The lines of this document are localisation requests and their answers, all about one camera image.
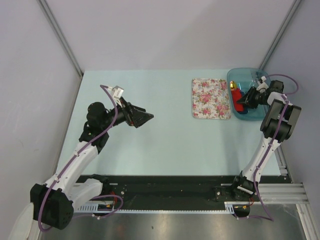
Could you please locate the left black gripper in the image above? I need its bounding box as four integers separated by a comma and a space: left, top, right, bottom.
100, 96, 153, 131

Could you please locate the red paper napkin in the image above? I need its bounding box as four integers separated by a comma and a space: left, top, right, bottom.
231, 88, 245, 114

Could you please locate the floral tray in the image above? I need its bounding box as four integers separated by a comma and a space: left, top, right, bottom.
191, 78, 231, 120

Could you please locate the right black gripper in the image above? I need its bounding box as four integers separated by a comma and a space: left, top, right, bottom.
236, 86, 269, 109

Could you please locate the teal plastic bin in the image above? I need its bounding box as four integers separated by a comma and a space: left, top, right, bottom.
226, 67, 271, 121

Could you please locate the white cable duct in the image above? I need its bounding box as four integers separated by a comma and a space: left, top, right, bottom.
77, 201, 238, 215

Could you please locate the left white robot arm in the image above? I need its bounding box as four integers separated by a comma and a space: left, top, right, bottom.
30, 97, 154, 231

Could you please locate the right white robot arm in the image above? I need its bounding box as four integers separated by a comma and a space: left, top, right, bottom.
230, 76, 302, 201

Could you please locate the blue napkin roll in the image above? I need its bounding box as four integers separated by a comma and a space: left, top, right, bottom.
234, 90, 248, 115

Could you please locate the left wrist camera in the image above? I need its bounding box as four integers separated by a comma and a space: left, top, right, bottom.
109, 85, 124, 101

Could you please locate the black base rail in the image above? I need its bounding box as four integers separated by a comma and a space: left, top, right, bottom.
72, 175, 292, 211

